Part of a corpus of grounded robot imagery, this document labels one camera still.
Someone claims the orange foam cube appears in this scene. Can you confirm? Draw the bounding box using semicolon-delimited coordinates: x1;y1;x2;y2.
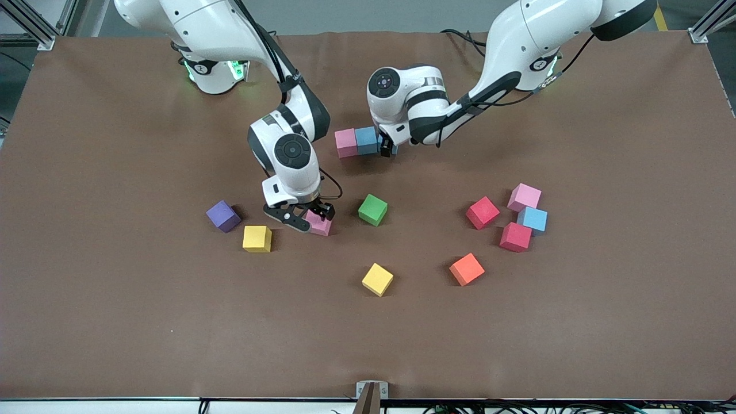
449;252;485;287

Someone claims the purple foam cube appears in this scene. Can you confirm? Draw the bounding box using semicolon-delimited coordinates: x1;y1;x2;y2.
206;200;242;233

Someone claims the aluminium frame profile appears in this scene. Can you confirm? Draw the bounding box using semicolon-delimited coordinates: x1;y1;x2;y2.
688;0;736;45
0;0;56;51
56;0;79;36

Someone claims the green foam cube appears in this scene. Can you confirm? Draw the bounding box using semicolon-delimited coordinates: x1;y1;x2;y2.
358;193;389;227

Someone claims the yellow foam cube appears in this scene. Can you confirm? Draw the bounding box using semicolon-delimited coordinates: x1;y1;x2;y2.
362;263;394;297
242;225;273;254

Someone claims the grey metal bracket plate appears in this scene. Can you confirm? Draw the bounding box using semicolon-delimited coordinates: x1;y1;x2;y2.
356;381;389;400

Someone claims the pink foam cube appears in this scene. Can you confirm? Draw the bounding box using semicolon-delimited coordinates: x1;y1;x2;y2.
304;209;334;237
507;183;542;212
335;128;359;158

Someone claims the red foam cube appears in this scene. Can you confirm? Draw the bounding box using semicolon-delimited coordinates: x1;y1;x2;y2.
499;222;533;253
465;196;501;231

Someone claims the black arm base cable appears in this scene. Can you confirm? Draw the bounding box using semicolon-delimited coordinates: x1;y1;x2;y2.
440;28;489;48

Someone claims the large table mat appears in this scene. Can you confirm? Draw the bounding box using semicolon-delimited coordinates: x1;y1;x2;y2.
0;29;736;401

